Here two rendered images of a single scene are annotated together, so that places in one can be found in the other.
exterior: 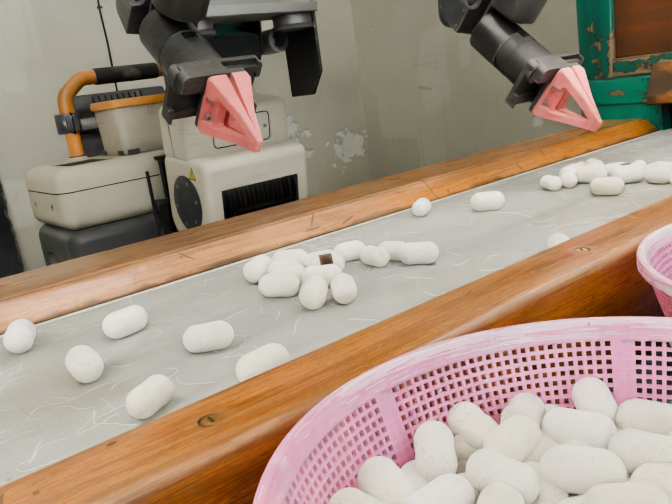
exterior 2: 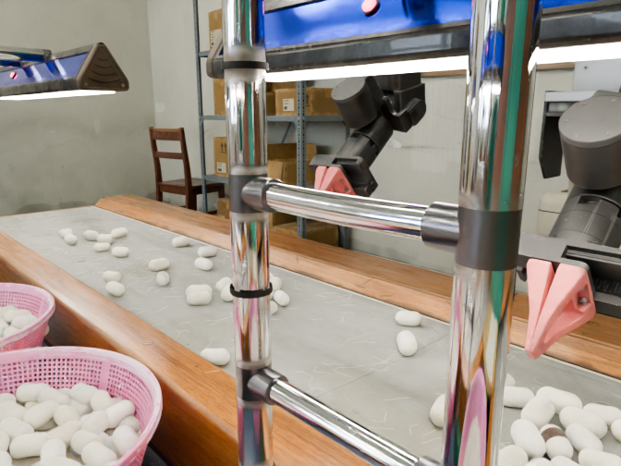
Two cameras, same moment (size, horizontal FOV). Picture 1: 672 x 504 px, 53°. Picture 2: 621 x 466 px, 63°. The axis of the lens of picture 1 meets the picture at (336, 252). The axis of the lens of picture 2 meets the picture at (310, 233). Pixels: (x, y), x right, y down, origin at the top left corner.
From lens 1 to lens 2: 0.91 m
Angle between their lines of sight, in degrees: 81
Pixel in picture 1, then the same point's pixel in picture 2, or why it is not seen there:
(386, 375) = (45, 296)
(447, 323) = (81, 306)
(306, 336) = (155, 299)
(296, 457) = (13, 288)
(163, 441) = (49, 275)
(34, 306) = not seen: hidden behind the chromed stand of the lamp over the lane
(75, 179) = (550, 202)
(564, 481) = not seen: outside the picture
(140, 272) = (277, 255)
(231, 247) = (315, 268)
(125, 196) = not seen: hidden behind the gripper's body
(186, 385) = (129, 284)
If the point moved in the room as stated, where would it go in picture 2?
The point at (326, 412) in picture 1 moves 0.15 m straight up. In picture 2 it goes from (30, 288) to (15, 181)
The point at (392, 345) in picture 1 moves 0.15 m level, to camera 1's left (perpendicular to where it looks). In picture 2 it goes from (73, 298) to (104, 264)
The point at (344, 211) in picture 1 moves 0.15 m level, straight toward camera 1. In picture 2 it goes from (392, 289) to (288, 292)
